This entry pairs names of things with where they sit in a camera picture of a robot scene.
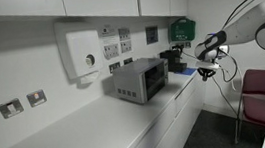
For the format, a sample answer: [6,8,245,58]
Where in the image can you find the blue mat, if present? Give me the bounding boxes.
[173,66,198,79]

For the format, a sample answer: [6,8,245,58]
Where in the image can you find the white base cabinets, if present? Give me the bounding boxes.
[101,72,215,148]

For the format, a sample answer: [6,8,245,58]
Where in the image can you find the wall socket with plug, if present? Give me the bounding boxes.
[172,40,193,51]

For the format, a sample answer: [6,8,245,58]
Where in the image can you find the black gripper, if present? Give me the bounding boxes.
[197,66,218,82]

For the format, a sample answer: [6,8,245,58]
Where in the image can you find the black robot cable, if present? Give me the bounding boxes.
[203,0,265,119]

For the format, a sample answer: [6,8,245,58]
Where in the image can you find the steel socket with orange sticker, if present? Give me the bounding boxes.
[26,88,49,109]

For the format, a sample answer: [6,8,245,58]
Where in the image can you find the dark double wall socket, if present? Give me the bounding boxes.
[123,57,134,66]
[108,61,122,74]

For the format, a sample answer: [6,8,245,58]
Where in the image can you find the white paper towel dispenser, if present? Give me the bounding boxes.
[53,17,106,82]

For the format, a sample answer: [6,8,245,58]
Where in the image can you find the dark framed wall notice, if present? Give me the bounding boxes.
[144,25,160,46]

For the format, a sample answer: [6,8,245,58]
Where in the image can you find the green first aid kit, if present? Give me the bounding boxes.
[167,15,199,44]

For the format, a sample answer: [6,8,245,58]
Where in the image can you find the white wall cabinets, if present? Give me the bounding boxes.
[0,0,191,38]

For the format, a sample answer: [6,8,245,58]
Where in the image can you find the small white picture poster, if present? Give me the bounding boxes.
[120,39,134,54]

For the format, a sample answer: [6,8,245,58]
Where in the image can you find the plain steel wall socket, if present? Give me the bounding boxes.
[0,97,26,120]

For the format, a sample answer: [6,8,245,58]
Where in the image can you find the white paper towel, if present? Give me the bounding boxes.
[79,71,102,86]

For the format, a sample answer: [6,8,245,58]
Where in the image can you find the black coffee machine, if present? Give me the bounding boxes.
[158,47,189,76]

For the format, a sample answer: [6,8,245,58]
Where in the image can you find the small grey picture poster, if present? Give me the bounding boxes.
[117,26,132,41]

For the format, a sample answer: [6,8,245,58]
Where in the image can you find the tall white instruction poster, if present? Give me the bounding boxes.
[99,23,123,62]

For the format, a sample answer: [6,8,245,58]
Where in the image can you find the silver microwave oven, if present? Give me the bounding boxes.
[110,54,174,108]

